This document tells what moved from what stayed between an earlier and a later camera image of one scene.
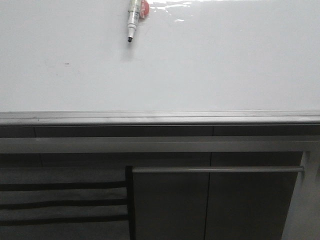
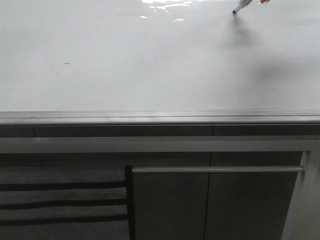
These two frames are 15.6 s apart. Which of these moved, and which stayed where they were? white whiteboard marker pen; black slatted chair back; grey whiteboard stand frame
Moved: white whiteboard marker pen
Stayed: grey whiteboard stand frame; black slatted chair back
